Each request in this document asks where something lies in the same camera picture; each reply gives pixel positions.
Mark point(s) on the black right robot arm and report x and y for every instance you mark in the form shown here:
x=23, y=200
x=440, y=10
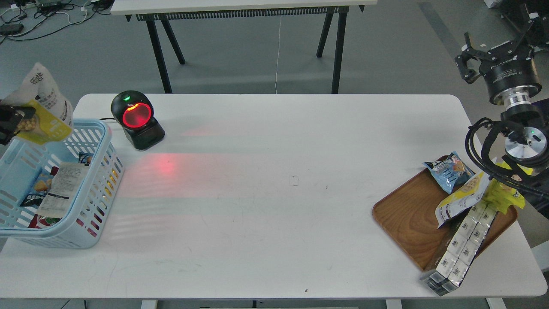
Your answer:
x=513, y=150

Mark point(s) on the white snack packet in basket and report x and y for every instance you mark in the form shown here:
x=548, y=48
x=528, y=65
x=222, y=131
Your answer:
x=64, y=188

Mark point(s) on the yellow white snack pouch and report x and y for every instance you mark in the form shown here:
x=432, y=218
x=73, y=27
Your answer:
x=54, y=121
x=468, y=195

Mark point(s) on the white wrapped box multipack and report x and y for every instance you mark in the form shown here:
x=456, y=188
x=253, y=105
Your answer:
x=449, y=265

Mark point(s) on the red snack bag in basket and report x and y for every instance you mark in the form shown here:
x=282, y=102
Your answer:
x=41, y=222

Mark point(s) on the yellow cartoon snack bag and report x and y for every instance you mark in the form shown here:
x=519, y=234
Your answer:
x=501, y=197

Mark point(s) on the background table with black legs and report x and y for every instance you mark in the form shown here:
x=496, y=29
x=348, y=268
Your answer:
x=151, y=11

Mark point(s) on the black barcode scanner red window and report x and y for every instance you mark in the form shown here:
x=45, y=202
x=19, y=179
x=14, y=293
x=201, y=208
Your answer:
x=135, y=113

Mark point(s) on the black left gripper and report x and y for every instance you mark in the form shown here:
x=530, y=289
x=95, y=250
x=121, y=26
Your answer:
x=13, y=118

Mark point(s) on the light blue plastic basket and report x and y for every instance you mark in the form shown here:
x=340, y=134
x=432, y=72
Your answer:
x=83, y=224

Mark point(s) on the brown wooden tray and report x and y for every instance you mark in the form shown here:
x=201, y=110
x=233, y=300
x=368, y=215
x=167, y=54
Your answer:
x=407, y=216

